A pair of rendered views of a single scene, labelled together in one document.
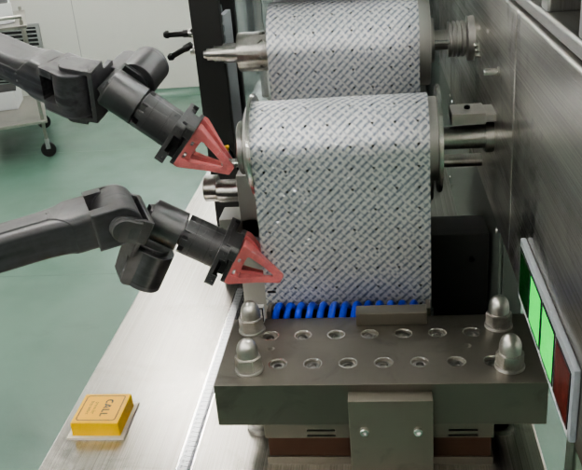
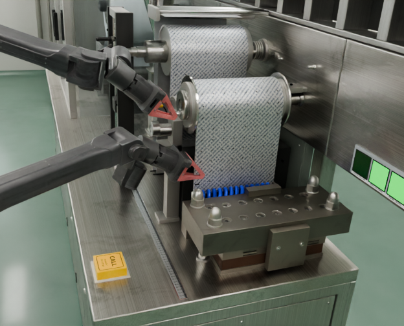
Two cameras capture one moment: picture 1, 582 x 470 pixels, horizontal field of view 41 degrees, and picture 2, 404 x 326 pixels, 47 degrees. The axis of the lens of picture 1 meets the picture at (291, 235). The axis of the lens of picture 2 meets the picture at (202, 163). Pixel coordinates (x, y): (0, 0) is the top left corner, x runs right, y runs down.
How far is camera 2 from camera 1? 0.54 m
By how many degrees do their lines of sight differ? 26
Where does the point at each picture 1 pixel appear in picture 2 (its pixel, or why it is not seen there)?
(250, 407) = (220, 244)
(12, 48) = (39, 43)
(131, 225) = (142, 149)
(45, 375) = not seen: outside the picture
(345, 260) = (236, 164)
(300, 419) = (244, 246)
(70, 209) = (105, 141)
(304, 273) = (215, 173)
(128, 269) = (125, 176)
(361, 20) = (219, 38)
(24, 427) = not seen: outside the picture
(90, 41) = not seen: outside the picture
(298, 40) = (188, 46)
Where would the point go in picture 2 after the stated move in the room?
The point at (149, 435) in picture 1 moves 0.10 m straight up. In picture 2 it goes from (144, 272) to (144, 237)
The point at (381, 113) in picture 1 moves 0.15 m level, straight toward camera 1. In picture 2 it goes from (259, 86) to (289, 104)
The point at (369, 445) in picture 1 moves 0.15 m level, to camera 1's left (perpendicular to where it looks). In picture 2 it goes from (278, 254) to (224, 270)
